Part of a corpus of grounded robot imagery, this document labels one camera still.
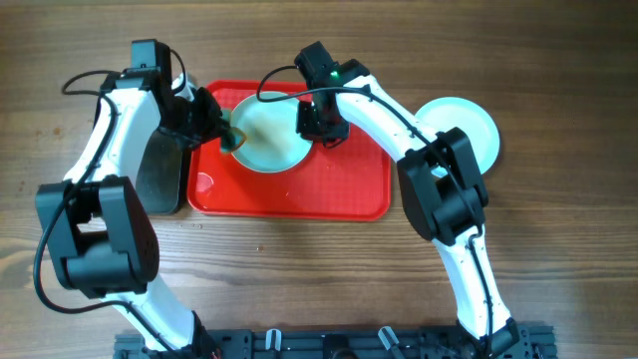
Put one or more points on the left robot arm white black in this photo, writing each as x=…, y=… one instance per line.
x=98, y=247

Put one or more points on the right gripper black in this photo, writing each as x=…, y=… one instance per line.
x=307, y=131

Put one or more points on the white plate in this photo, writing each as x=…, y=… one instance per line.
x=446, y=113
x=272, y=145

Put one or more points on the black mounting rail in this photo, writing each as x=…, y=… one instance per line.
x=534, y=341

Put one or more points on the green yellow sponge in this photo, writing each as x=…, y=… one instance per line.
x=231, y=138

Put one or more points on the black water tray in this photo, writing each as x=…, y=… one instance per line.
x=159, y=174

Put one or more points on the red plastic tray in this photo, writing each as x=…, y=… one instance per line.
x=350, y=182

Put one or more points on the white plate top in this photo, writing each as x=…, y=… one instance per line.
x=272, y=145

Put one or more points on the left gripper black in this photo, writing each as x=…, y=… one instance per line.
x=211, y=129

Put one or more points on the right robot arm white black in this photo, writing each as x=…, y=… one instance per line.
x=442, y=189

